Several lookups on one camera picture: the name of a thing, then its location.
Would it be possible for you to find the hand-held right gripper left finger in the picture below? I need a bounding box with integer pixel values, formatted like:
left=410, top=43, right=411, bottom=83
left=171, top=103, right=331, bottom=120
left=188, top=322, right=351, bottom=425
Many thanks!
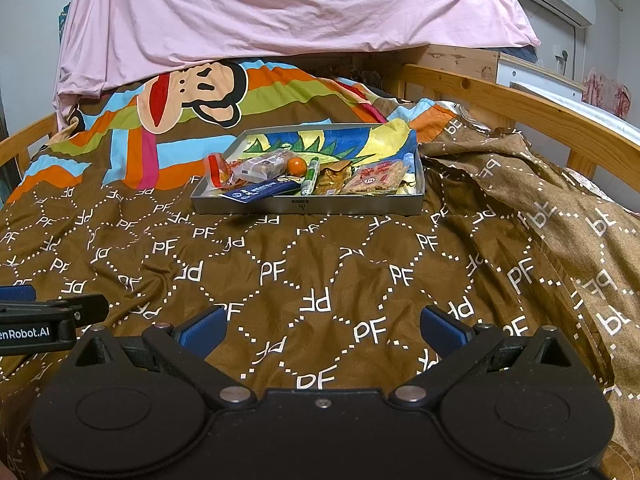
left=67, top=306, right=256, bottom=407

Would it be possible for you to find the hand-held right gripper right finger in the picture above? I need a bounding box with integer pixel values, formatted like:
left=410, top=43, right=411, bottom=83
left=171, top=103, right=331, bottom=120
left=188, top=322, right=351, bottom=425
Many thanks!
left=390, top=306, right=581, bottom=406

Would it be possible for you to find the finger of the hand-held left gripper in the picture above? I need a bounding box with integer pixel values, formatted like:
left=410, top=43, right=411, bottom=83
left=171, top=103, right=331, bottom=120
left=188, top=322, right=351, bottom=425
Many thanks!
left=0, top=284, right=39, bottom=306
left=47, top=293, right=110, bottom=324

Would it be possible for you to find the blue snack packet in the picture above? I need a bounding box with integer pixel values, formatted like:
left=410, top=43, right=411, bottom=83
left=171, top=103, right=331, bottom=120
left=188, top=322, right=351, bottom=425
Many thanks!
left=219, top=175, right=304, bottom=204

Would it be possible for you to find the metal tray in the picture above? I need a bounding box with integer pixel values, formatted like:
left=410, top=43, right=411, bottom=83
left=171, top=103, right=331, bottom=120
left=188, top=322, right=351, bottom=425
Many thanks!
left=191, top=122, right=426, bottom=216

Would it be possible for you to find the orange snack packet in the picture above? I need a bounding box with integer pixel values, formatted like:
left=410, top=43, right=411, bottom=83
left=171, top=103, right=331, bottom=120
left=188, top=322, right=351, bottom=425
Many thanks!
left=204, top=152, right=236, bottom=189

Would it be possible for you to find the clear rice cracker packet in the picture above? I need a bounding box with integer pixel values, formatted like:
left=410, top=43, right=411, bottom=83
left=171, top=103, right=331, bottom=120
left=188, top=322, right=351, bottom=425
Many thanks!
left=347, top=159, right=414, bottom=195

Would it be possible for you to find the clear peanut bar packet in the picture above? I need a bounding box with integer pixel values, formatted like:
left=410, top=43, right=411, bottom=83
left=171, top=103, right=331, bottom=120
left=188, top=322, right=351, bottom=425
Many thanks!
left=230, top=152, right=292, bottom=184

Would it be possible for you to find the yellow cracker packet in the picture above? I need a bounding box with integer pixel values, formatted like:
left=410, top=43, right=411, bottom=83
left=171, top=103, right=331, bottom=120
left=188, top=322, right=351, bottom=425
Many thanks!
left=314, top=160, right=354, bottom=196

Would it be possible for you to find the green sausage stick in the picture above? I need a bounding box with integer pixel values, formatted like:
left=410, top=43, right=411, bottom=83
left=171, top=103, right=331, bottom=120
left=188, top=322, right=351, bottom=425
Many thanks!
left=299, top=157, right=321, bottom=196

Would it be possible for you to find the brown printed blanket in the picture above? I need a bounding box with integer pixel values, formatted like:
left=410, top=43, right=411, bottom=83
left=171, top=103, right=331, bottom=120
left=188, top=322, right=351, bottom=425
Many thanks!
left=0, top=57, right=640, bottom=480

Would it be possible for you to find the dinosaur print cloth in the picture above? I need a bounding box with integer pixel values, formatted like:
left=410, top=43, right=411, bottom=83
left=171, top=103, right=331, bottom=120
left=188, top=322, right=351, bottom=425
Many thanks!
left=227, top=121, right=419, bottom=172

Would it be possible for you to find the white cabinet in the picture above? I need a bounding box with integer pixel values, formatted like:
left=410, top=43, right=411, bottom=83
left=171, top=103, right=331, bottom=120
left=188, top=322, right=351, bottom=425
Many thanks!
left=494, top=52, right=589, bottom=102

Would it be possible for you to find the red patterned cloth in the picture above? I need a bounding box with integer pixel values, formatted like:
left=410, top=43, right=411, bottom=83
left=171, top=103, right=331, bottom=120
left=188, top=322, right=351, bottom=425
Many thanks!
left=581, top=67, right=637, bottom=117

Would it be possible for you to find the pink sheet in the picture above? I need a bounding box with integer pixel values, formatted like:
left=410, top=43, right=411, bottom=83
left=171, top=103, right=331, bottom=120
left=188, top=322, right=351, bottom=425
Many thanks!
left=52, top=0, right=544, bottom=132

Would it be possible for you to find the wooden bed frame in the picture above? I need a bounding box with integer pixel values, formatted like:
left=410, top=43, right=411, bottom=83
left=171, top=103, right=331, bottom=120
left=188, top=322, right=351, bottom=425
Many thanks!
left=0, top=44, right=640, bottom=207

